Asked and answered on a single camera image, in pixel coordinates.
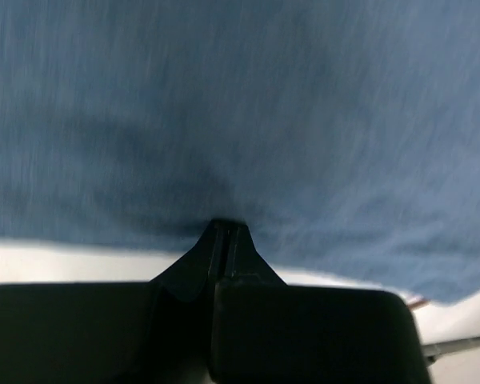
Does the blue cloth placemat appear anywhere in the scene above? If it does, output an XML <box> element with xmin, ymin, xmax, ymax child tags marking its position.
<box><xmin>0</xmin><ymin>1</ymin><xmax>480</xmax><ymax>302</ymax></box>

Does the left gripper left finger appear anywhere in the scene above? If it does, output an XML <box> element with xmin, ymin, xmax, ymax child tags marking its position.
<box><xmin>0</xmin><ymin>219</ymin><xmax>224</xmax><ymax>383</ymax></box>

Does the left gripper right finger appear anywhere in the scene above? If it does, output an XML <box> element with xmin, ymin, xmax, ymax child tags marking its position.
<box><xmin>210</xmin><ymin>222</ymin><xmax>430</xmax><ymax>383</ymax></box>

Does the aluminium front rail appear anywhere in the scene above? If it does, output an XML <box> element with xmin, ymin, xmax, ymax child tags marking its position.
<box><xmin>422</xmin><ymin>336</ymin><xmax>480</xmax><ymax>365</ymax></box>

